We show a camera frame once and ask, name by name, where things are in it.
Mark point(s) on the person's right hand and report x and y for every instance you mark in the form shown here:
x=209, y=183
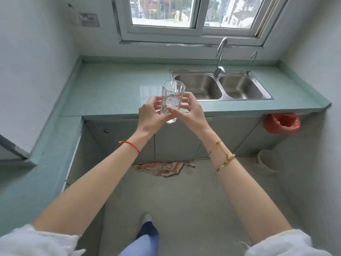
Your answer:
x=194, y=117

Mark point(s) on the person's left hand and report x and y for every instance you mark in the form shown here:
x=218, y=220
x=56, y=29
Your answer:
x=149, y=117

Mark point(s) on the clear drinking glass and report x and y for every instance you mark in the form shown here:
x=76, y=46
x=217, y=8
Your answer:
x=173, y=87

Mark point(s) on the person's right forearm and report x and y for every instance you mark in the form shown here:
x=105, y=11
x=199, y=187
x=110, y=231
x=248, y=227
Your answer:
x=247, y=197

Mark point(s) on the person's left forearm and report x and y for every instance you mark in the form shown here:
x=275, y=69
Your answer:
x=88, y=189

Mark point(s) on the green countertop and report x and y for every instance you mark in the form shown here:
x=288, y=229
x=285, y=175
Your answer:
x=120, y=87

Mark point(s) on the grey sink base cabinet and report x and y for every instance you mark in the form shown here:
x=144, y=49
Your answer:
x=175, y=146

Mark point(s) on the tall chrome faucet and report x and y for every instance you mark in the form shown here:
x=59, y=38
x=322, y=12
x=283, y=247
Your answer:
x=219, y=70

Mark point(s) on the patterned orange cloth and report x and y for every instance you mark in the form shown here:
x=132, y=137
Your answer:
x=162, y=169

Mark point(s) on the stainless steel double sink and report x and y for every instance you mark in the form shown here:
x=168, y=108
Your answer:
x=239, y=86

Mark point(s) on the thin chrome faucet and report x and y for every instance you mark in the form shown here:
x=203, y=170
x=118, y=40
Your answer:
x=249, y=71

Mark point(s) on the grey drawer cabinet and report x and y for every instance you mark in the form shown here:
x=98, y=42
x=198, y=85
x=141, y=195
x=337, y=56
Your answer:
x=78, y=162

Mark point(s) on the white framed window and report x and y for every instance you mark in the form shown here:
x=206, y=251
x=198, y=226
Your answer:
x=199, y=31

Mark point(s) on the red plastic bag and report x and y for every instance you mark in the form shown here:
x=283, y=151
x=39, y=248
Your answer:
x=282, y=123

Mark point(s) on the white sneaker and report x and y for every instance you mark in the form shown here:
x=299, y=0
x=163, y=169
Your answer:
x=147, y=219

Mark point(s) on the blue jeans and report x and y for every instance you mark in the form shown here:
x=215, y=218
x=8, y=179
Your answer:
x=144, y=242

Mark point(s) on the white shirt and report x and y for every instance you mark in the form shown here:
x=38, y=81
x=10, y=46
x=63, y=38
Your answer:
x=32, y=242

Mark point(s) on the white wall socket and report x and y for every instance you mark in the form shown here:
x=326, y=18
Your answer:
x=89, y=19

